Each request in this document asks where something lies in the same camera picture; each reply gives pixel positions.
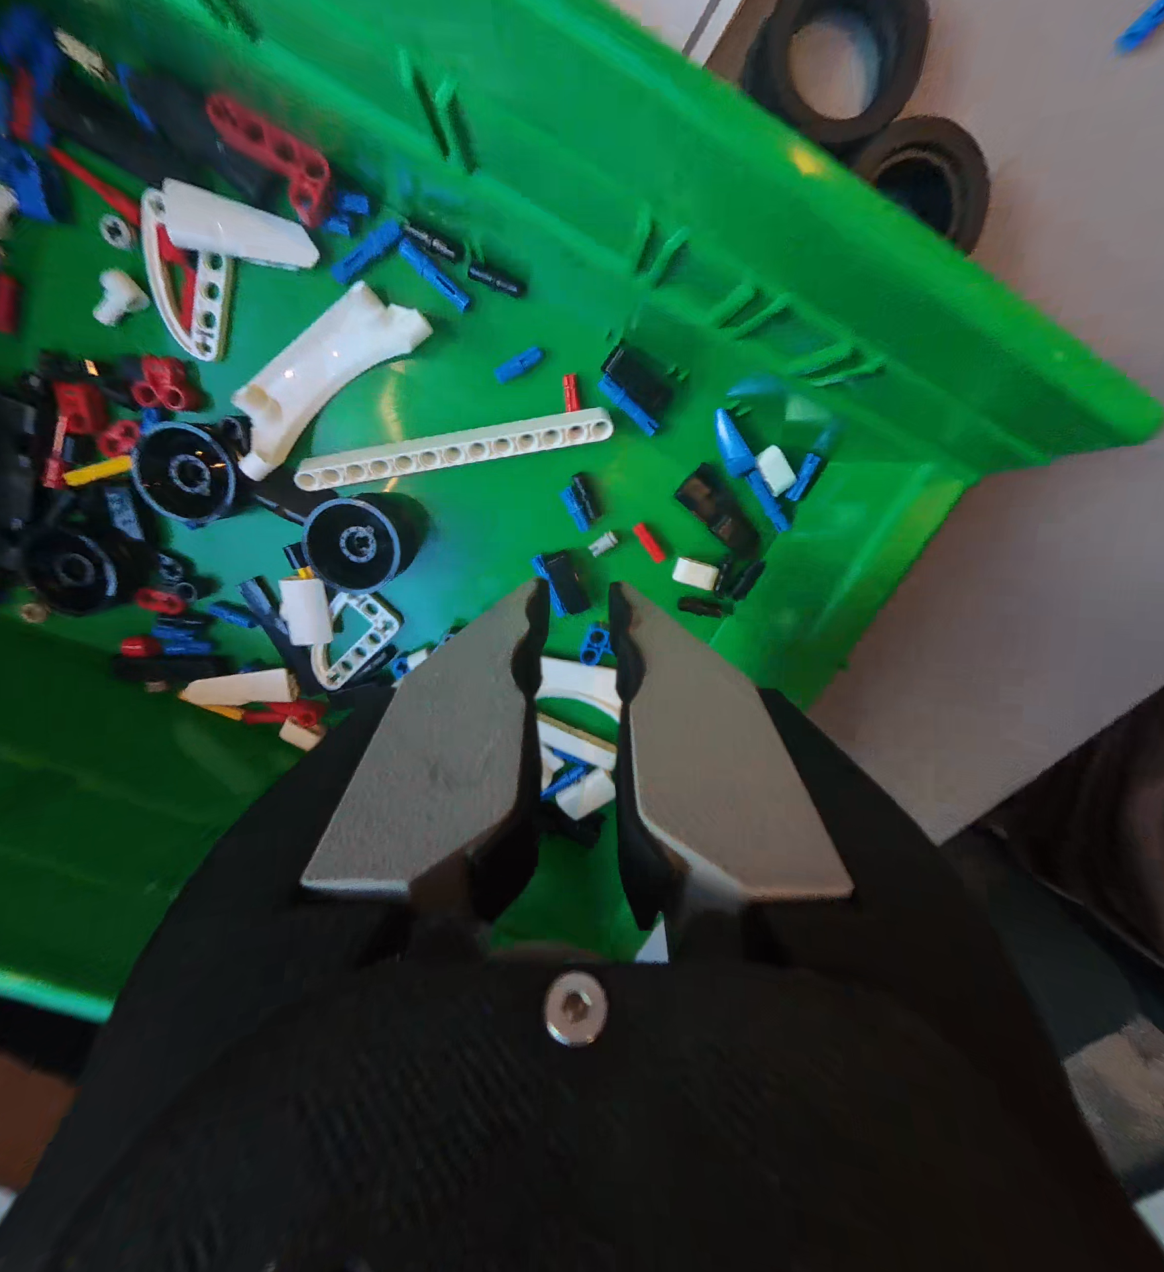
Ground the red angled toy beam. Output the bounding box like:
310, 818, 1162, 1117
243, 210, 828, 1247
206, 93, 332, 228

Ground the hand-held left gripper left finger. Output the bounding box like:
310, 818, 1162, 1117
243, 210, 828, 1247
300, 580, 552, 921

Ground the grey desk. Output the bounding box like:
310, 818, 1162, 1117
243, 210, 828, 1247
612, 0, 1164, 846

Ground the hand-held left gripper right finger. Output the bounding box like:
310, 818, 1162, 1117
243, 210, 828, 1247
608, 583, 855, 930

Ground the pile of toy pieces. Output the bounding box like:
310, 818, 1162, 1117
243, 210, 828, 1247
0, 6, 840, 827

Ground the person's brown jacket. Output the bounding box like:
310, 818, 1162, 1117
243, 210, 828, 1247
978, 651, 1164, 1010

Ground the black office chair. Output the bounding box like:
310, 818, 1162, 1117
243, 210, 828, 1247
949, 825, 1164, 1195

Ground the white curved toy panel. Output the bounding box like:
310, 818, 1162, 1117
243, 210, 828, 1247
232, 281, 433, 484

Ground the green plastic bin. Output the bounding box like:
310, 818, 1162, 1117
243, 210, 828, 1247
0, 0, 1164, 1026

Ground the black toy wheel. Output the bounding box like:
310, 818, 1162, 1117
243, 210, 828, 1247
850, 114, 990, 255
740, 0, 930, 152

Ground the long white toy beam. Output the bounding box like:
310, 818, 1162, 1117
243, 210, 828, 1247
293, 408, 615, 494

